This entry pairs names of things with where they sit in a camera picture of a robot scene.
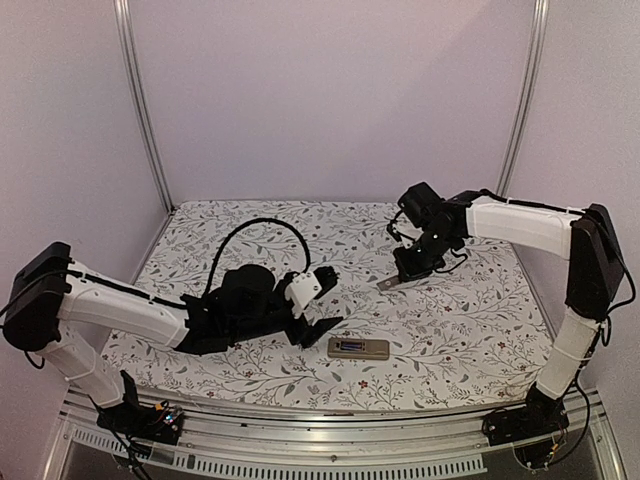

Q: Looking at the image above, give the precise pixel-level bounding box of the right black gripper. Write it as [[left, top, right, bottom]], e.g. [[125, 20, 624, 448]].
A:
[[392, 228, 457, 283]]

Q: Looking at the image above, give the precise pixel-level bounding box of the white remote control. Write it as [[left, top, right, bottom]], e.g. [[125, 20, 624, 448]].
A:
[[327, 337, 390, 361]]

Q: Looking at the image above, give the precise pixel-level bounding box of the black battery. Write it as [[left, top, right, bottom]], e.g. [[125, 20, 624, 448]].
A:
[[339, 342, 365, 351]]

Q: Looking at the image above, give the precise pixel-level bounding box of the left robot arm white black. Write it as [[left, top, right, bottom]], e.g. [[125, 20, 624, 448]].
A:
[[1, 242, 343, 434]]

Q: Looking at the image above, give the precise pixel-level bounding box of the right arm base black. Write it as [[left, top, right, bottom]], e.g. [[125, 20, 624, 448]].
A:
[[481, 383, 569, 446]]

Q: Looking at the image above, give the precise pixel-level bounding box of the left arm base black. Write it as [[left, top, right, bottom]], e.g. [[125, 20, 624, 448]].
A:
[[97, 370, 184, 445]]

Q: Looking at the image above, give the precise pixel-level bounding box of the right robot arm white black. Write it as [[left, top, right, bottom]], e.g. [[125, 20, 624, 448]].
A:
[[386, 182, 633, 436]]

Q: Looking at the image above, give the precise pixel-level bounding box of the floral patterned table mat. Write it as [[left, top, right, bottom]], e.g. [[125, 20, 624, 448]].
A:
[[102, 201, 551, 410]]

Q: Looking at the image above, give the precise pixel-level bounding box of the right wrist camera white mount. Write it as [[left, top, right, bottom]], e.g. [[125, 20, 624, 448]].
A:
[[386, 220, 420, 249]]

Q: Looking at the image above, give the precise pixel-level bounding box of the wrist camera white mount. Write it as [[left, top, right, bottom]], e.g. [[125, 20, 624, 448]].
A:
[[284, 266, 338, 319], [386, 220, 420, 249]]

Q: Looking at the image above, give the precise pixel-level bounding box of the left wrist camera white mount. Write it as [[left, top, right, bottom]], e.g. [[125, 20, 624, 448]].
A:
[[284, 266, 338, 319]]

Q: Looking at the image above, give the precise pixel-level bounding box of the left black camera cable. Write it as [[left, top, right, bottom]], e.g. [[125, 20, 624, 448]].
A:
[[207, 217, 312, 301]]

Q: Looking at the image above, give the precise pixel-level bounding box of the front aluminium rail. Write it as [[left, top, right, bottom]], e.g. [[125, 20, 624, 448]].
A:
[[42, 387, 626, 480]]

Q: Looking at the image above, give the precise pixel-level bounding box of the right aluminium frame post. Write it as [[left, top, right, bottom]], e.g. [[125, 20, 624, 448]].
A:
[[496, 0, 550, 197]]

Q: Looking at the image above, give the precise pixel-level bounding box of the aluminium frame post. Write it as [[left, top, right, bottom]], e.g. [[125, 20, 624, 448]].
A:
[[496, 0, 550, 197], [113, 0, 175, 215]]

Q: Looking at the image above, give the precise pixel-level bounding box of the left aluminium frame post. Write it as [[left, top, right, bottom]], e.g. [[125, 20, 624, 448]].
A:
[[113, 0, 175, 215]]

